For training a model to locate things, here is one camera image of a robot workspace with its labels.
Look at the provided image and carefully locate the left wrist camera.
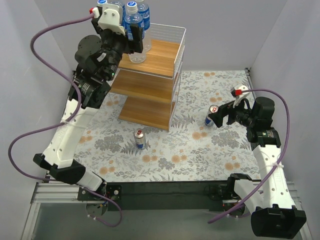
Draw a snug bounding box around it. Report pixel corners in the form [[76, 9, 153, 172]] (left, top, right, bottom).
[[90, 3, 126, 36]]

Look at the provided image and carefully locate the small Pocari Sweat bottle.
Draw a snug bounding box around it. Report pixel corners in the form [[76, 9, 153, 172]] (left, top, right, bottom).
[[124, 1, 146, 64]]

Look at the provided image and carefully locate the white wire wooden shelf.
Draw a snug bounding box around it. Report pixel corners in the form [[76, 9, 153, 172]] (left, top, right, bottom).
[[102, 23, 186, 131]]

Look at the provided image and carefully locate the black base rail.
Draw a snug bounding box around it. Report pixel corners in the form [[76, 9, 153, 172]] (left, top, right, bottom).
[[77, 181, 258, 212]]

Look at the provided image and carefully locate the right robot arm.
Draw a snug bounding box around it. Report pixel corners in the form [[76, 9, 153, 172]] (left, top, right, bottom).
[[205, 97, 307, 239]]

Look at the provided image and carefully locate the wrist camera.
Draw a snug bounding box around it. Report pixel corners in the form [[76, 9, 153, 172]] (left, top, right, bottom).
[[230, 84, 249, 108], [90, 3, 126, 36]]

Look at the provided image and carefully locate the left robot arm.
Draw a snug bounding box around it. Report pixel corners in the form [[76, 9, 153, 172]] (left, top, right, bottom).
[[33, 17, 144, 200]]

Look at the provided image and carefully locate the Red Bull can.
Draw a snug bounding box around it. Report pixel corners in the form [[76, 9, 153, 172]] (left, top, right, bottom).
[[204, 104, 219, 127], [133, 128, 147, 150]]

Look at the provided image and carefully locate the floral tablecloth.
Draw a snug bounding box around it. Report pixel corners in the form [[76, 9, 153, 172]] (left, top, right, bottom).
[[74, 70, 260, 182]]

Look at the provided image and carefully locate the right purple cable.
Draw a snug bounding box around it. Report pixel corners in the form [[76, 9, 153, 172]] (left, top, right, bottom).
[[207, 88, 291, 224]]

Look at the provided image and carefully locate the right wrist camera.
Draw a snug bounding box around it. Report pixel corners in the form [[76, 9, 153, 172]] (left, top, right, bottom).
[[230, 84, 249, 108]]

